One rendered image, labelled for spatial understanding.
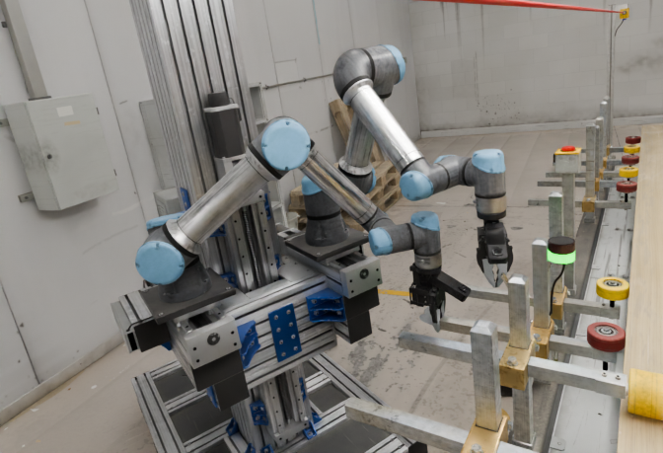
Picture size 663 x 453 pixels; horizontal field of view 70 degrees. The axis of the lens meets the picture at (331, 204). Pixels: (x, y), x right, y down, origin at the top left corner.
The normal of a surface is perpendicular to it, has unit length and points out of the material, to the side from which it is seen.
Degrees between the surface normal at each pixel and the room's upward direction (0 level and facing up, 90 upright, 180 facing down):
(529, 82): 90
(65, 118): 90
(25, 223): 90
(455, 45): 90
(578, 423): 0
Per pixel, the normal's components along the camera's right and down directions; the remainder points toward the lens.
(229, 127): 0.54, 0.16
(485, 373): -0.53, 0.32
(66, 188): 0.88, 0.00
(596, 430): -0.15, -0.95
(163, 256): 0.05, 0.35
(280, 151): 0.25, 0.17
